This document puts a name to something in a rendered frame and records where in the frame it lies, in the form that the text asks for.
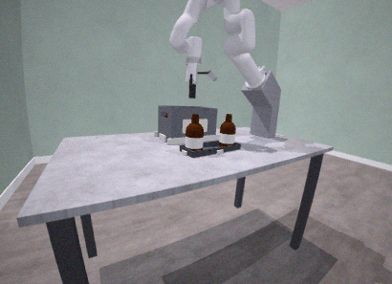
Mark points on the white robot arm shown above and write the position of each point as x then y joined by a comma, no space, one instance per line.
234,21

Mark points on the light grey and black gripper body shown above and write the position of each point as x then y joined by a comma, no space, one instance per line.
192,69

